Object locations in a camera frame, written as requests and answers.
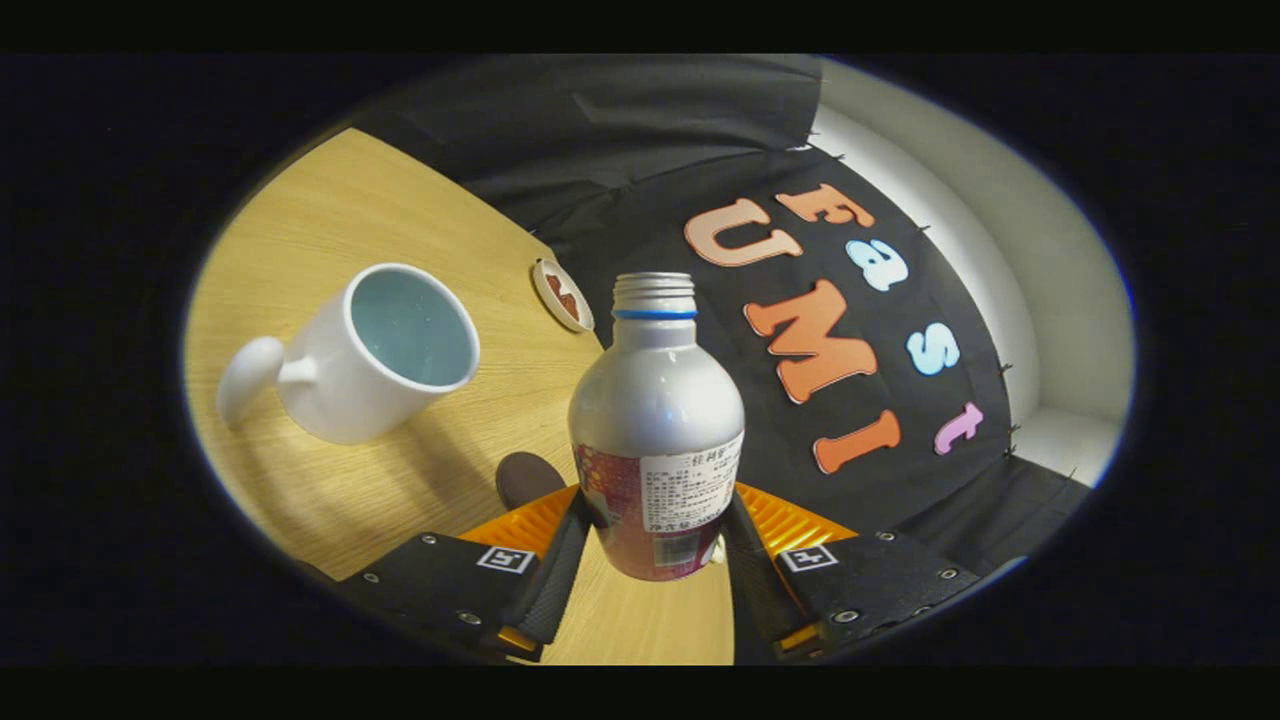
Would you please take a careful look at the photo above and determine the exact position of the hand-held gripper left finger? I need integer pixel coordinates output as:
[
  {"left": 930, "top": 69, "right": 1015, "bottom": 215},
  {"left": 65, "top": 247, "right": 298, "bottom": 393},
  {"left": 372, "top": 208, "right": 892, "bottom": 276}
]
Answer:
[{"left": 338, "top": 485, "right": 594, "bottom": 663}]

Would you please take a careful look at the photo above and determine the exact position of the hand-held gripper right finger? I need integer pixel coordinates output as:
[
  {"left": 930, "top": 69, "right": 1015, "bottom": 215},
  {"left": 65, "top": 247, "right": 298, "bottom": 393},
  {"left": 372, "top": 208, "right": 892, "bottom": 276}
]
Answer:
[{"left": 720, "top": 482, "right": 983, "bottom": 661}]

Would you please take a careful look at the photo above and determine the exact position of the dark brown round coaster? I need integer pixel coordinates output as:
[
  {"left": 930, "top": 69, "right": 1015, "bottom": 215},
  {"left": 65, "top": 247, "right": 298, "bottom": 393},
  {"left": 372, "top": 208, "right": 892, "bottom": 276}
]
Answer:
[{"left": 495, "top": 451, "right": 567, "bottom": 512}]

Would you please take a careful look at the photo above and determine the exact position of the silver juice bottle red label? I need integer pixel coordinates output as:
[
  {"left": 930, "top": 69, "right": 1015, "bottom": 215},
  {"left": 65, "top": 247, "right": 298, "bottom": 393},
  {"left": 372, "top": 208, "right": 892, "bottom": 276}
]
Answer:
[{"left": 567, "top": 271, "right": 747, "bottom": 582}]

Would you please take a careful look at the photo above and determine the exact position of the white cup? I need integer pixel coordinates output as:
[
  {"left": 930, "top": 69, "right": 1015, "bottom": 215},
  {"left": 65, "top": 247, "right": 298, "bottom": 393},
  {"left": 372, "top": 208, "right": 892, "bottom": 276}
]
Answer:
[{"left": 216, "top": 262, "right": 482, "bottom": 446}]

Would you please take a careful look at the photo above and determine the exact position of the round beige plate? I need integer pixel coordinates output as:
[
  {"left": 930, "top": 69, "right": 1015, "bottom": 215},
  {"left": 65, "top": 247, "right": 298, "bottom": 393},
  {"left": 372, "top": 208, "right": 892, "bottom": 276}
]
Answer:
[{"left": 531, "top": 257, "right": 596, "bottom": 334}]

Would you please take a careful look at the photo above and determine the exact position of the wooden table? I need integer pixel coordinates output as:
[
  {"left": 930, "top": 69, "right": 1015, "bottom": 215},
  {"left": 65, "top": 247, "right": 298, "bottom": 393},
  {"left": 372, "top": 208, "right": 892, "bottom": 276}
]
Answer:
[{"left": 183, "top": 127, "right": 736, "bottom": 666}]

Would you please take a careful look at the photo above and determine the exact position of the black backdrop cloth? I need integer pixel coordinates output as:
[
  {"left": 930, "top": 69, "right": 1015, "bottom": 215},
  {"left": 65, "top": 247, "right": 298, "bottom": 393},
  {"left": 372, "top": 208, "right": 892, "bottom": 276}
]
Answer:
[{"left": 345, "top": 55, "right": 1093, "bottom": 666}]

